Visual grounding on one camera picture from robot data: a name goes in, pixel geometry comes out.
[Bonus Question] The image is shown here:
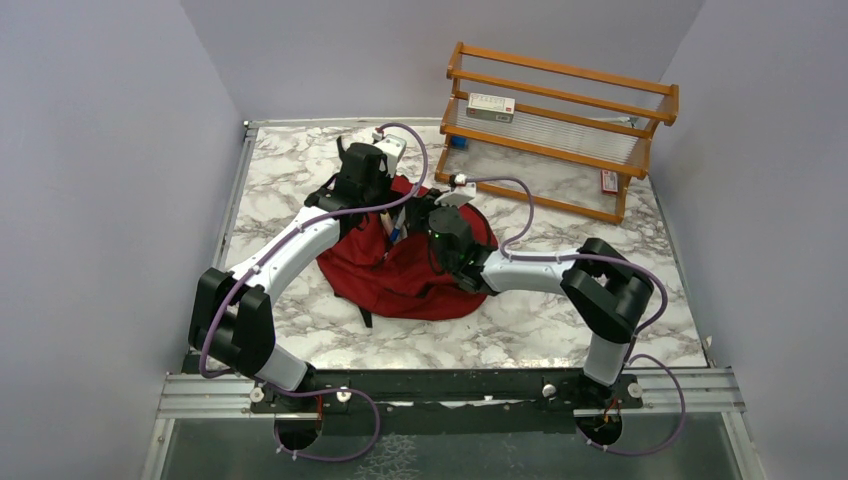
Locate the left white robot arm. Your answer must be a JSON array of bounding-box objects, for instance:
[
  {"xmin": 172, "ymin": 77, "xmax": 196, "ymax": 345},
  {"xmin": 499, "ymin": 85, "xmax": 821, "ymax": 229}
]
[{"xmin": 188, "ymin": 135, "xmax": 406, "ymax": 411}]

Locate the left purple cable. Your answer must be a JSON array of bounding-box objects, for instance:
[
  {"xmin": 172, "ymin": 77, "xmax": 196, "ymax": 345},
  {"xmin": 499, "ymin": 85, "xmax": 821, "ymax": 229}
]
[{"xmin": 198, "ymin": 123, "xmax": 431, "ymax": 465}]

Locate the red student backpack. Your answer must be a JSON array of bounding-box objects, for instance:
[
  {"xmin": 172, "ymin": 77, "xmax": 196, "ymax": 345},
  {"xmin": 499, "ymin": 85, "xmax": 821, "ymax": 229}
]
[{"xmin": 317, "ymin": 175, "xmax": 486, "ymax": 325}]

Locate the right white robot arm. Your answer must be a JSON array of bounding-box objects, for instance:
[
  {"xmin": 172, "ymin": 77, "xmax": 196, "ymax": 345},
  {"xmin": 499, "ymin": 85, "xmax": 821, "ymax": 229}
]
[{"xmin": 405, "ymin": 194, "xmax": 655, "ymax": 407}]

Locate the white blue marker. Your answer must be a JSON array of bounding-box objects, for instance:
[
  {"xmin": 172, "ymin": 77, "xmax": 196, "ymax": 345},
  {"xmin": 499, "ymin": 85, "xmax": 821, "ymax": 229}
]
[{"xmin": 389, "ymin": 209, "xmax": 406, "ymax": 244}]

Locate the purple cable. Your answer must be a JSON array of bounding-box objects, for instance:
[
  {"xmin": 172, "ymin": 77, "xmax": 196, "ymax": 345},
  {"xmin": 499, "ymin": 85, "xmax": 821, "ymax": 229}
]
[
  {"xmin": 198, "ymin": 123, "xmax": 431, "ymax": 465},
  {"xmin": 457, "ymin": 176, "xmax": 688, "ymax": 457}
]

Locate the black metal base rail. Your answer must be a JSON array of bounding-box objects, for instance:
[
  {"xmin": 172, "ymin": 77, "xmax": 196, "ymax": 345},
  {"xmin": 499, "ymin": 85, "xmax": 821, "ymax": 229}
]
[{"xmin": 156, "ymin": 351, "xmax": 747, "ymax": 439}]

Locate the small blue block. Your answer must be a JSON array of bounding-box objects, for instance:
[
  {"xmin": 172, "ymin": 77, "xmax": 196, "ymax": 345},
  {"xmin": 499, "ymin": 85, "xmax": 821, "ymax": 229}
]
[{"xmin": 449, "ymin": 135, "xmax": 468, "ymax": 150}]

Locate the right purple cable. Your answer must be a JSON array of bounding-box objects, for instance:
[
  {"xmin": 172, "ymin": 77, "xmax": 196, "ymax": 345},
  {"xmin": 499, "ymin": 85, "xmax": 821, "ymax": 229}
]
[{"xmin": 457, "ymin": 176, "xmax": 688, "ymax": 457}]

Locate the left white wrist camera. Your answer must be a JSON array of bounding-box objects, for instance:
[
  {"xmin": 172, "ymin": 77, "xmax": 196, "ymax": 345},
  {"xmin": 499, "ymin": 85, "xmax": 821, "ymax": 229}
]
[{"xmin": 372, "ymin": 130, "xmax": 407, "ymax": 178}]

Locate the white box on shelf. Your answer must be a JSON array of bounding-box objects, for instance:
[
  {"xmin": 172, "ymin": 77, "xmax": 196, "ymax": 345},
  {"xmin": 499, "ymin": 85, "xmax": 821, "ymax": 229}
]
[{"xmin": 466, "ymin": 93, "xmax": 516, "ymax": 124}]

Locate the small red white box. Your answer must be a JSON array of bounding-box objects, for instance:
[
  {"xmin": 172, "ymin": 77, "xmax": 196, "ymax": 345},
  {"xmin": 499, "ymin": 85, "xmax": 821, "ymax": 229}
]
[{"xmin": 600, "ymin": 170, "xmax": 619, "ymax": 195}]

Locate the orange wooden shelf rack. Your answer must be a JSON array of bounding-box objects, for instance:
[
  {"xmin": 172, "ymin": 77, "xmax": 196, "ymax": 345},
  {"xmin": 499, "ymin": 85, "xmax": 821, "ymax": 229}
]
[{"xmin": 435, "ymin": 42, "xmax": 680, "ymax": 224}]

